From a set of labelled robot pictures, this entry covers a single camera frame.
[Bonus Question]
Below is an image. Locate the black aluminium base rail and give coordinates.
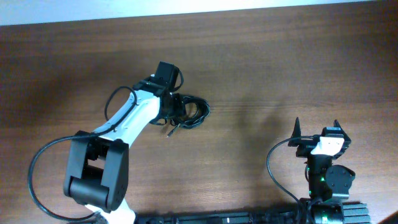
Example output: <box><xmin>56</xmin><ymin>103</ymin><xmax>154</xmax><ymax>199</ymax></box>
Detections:
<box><xmin>134</xmin><ymin>203</ymin><xmax>371</xmax><ymax>224</ymax></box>

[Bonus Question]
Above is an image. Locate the black usb cable one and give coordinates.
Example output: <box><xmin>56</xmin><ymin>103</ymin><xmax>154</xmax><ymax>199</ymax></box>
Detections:
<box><xmin>165</xmin><ymin>95</ymin><xmax>206</xmax><ymax>139</ymax></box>

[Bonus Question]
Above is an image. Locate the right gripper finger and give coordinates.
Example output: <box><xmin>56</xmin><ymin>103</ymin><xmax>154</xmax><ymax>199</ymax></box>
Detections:
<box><xmin>333</xmin><ymin>119</ymin><xmax>351</xmax><ymax>144</ymax></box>
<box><xmin>288</xmin><ymin>117</ymin><xmax>302</xmax><ymax>147</ymax></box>

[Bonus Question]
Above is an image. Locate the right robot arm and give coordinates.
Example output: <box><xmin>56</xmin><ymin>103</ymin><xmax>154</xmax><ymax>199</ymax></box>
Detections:
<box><xmin>288</xmin><ymin>118</ymin><xmax>355</xmax><ymax>223</ymax></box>

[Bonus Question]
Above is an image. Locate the black usb cable three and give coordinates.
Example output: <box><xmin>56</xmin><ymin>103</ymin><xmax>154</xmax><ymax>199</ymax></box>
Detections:
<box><xmin>174</xmin><ymin>96</ymin><xmax>209</xmax><ymax>129</ymax></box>

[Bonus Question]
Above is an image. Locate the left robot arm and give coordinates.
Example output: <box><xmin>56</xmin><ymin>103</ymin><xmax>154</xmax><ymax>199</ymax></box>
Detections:
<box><xmin>63</xmin><ymin>81</ymin><xmax>185</xmax><ymax>223</ymax></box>

